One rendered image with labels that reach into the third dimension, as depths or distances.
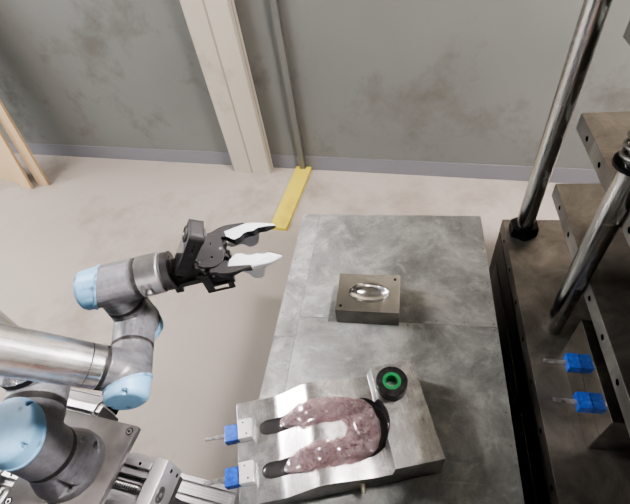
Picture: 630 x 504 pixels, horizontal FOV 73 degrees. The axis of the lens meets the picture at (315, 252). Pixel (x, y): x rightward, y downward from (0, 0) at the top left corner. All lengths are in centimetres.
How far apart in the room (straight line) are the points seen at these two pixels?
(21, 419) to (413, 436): 83
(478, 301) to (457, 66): 167
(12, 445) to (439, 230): 140
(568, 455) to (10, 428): 125
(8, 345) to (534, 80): 271
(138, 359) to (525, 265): 128
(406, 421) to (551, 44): 220
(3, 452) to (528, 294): 143
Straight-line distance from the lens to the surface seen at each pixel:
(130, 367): 82
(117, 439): 117
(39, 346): 79
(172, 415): 236
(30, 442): 101
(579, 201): 154
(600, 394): 126
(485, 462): 127
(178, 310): 269
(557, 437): 136
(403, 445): 114
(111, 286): 82
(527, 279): 162
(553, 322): 146
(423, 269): 156
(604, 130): 139
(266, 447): 123
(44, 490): 115
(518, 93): 292
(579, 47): 136
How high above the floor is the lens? 200
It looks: 47 degrees down
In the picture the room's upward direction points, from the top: 11 degrees counter-clockwise
